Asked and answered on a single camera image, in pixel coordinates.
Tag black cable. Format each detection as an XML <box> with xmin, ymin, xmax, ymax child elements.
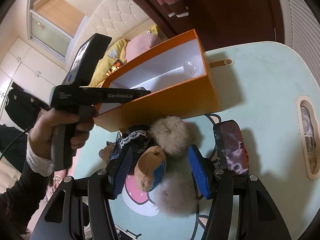
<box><xmin>0</xmin><ymin>126</ymin><xmax>35</xmax><ymax>160</ymax></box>

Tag window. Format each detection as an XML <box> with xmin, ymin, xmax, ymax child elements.
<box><xmin>27</xmin><ymin>0</ymin><xmax>85</xmax><ymax>62</ymax></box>

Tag orange cardboard box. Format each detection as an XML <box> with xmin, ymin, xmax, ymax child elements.
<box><xmin>94</xmin><ymin>29</ymin><xmax>222</xmax><ymax>133</ymax></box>

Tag dark brown door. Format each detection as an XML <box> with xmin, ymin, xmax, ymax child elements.
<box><xmin>110</xmin><ymin>0</ymin><xmax>285</xmax><ymax>45</ymax></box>

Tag black bag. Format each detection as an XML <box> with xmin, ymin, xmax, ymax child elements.
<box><xmin>4</xmin><ymin>81</ymin><xmax>50</xmax><ymax>133</ymax></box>

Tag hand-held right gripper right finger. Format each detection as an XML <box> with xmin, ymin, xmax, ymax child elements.
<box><xmin>187</xmin><ymin>144</ymin><xmax>292</xmax><ymax>240</ymax></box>

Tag small doll keychain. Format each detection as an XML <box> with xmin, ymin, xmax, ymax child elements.
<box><xmin>99</xmin><ymin>141</ymin><xmax>117</xmax><ymax>164</ymax></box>

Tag brown plush toy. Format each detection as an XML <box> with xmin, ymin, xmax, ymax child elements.
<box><xmin>134</xmin><ymin>145</ymin><xmax>167</xmax><ymax>193</ymax></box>

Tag purple tie-dye pouch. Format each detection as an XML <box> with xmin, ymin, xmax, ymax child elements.
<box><xmin>213</xmin><ymin>120</ymin><xmax>250</xmax><ymax>178</ymax></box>

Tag clear plastic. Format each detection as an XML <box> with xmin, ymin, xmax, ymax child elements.
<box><xmin>184</xmin><ymin>60</ymin><xmax>202</xmax><ymax>77</ymax></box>

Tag person's left hand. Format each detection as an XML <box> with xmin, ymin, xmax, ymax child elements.
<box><xmin>27</xmin><ymin>107</ymin><xmax>95</xmax><ymax>163</ymax></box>

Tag white wardrobe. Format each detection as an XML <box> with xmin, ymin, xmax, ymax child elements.
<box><xmin>0</xmin><ymin>36</ymin><xmax>69</xmax><ymax>105</ymax></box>

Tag grey furry pompom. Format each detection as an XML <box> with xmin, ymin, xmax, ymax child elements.
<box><xmin>150</xmin><ymin>172</ymin><xmax>200</xmax><ymax>217</ymax></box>
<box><xmin>149</xmin><ymin>116</ymin><xmax>192</xmax><ymax>155</ymax></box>

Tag large yellow pillow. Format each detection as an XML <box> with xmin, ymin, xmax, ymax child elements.
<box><xmin>89</xmin><ymin>40</ymin><xmax>130</xmax><ymax>88</ymax></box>

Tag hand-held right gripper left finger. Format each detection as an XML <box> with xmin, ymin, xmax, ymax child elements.
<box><xmin>32</xmin><ymin>145</ymin><xmax>134</xmax><ymax>240</ymax></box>

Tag pink pillow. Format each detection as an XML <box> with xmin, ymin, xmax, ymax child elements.
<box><xmin>126</xmin><ymin>34</ymin><xmax>163</xmax><ymax>62</ymax></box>

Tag person's left forearm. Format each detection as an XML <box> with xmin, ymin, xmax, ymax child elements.
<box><xmin>0</xmin><ymin>140</ymin><xmax>54</xmax><ymax>240</ymax></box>

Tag cream tufted headboard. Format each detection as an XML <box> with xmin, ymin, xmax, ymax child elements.
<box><xmin>74</xmin><ymin>0</ymin><xmax>158</xmax><ymax>63</ymax></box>

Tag white slatted blinds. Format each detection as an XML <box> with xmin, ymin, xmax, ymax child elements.
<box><xmin>274</xmin><ymin>0</ymin><xmax>320</xmax><ymax>63</ymax></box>

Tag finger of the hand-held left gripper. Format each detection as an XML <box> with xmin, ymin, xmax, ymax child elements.
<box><xmin>132</xmin><ymin>87</ymin><xmax>152</xmax><ymax>103</ymax></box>

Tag black lace doll dress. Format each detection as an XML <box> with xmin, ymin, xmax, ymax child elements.
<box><xmin>110</xmin><ymin>124</ymin><xmax>153</xmax><ymax>160</ymax></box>

